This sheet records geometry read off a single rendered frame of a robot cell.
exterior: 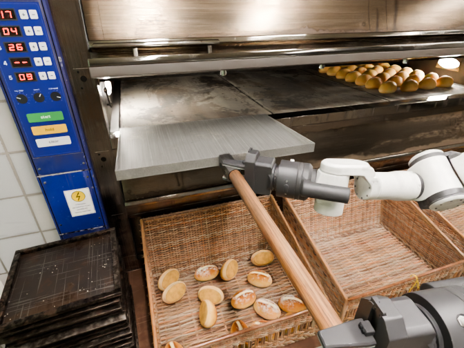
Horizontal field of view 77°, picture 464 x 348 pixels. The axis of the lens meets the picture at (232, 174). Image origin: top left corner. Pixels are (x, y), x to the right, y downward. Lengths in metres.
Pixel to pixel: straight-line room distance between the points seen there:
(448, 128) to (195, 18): 1.35
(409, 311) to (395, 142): 1.20
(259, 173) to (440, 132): 1.25
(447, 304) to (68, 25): 0.98
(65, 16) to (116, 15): 0.12
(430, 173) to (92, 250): 0.94
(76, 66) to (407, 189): 0.92
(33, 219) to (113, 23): 0.70
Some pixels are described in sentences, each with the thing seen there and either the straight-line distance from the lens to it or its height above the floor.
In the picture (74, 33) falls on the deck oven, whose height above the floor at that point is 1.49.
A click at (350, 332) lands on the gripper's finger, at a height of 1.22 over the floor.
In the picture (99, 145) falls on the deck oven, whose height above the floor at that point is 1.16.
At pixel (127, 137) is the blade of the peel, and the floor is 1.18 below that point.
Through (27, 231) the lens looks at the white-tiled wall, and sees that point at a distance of 1.24.
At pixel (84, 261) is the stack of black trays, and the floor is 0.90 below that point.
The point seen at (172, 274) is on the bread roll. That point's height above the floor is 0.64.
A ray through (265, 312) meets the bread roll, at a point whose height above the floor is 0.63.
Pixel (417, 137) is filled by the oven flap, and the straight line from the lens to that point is 1.67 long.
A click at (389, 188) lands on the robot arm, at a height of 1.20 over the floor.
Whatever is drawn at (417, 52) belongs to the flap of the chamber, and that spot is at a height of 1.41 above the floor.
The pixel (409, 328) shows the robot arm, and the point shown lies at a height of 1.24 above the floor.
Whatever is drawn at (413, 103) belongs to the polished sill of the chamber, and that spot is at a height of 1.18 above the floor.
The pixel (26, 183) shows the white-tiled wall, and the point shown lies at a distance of 1.13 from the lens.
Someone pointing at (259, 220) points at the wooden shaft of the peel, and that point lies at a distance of 0.55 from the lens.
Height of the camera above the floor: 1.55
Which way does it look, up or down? 30 degrees down
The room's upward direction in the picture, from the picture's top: straight up
